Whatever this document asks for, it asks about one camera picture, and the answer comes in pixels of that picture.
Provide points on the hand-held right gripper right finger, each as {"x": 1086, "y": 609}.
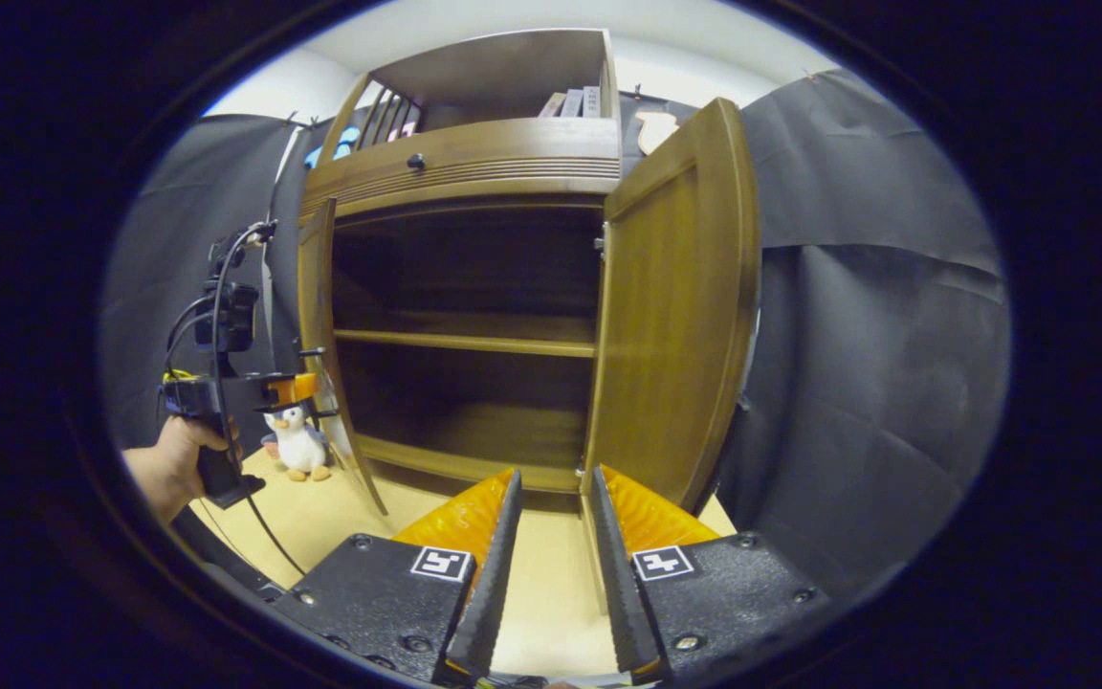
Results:
{"x": 613, "y": 574}

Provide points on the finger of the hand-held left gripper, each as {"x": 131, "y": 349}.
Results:
{"x": 291, "y": 390}

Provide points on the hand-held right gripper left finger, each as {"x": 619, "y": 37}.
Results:
{"x": 494, "y": 574}

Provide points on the wooden cabinet door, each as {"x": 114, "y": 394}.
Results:
{"x": 675, "y": 316}
{"x": 319, "y": 287}

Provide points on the wooden double-door shoe cabinet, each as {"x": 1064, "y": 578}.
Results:
{"x": 494, "y": 67}

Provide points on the wooden cabinet drawer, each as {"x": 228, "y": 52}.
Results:
{"x": 513, "y": 153}

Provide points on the penguin plush toy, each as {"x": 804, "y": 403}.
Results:
{"x": 300, "y": 445}

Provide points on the wooden inner shelf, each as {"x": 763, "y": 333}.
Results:
{"x": 465, "y": 342}

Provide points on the black round drawer knob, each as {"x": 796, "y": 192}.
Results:
{"x": 415, "y": 162}

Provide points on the black backdrop cloth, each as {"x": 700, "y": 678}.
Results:
{"x": 876, "y": 383}

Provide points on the pale grey book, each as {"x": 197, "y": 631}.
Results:
{"x": 591, "y": 101}

